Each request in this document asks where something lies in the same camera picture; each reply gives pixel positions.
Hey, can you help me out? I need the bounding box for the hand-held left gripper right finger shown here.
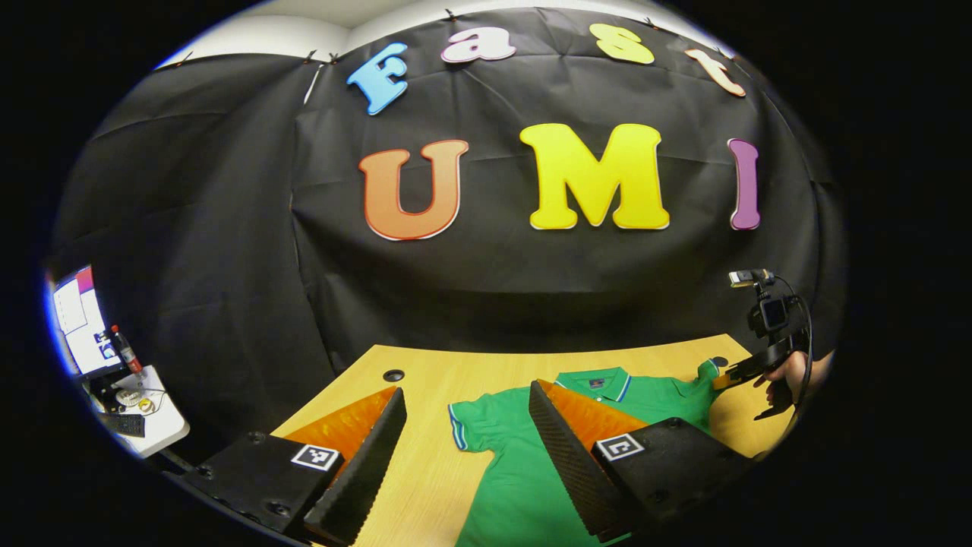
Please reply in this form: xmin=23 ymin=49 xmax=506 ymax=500
xmin=528 ymin=378 xmax=756 ymax=544

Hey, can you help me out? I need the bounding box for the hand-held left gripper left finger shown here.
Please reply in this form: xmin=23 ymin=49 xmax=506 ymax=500
xmin=181 ymin=385 xmax=408 ymax=546

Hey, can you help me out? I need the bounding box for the green T-shirt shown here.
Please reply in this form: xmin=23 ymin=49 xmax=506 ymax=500
xmin=448 ymin=359 xmax=726 ymax=547

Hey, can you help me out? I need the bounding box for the white side table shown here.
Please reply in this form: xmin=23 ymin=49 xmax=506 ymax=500
xmin=82 ymin=365 xmax=191 ymax=458

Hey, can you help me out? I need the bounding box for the black keyboard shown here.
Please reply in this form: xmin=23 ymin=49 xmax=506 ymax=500
xmin=99 ymin=413 xmax=147 ymax=438

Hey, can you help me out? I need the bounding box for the red capped bottle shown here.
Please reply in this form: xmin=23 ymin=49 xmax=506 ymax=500
xmin=111 ymin=324 xmax=144 ymax=375

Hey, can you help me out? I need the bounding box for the computer monitor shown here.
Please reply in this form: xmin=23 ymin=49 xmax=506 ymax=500
xmin=52 ymin=266 xmax=126 ymax=378

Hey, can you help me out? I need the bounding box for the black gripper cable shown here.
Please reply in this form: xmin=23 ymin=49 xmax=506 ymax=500
xmin=771 ymin=275 xmax=815 ymax=438

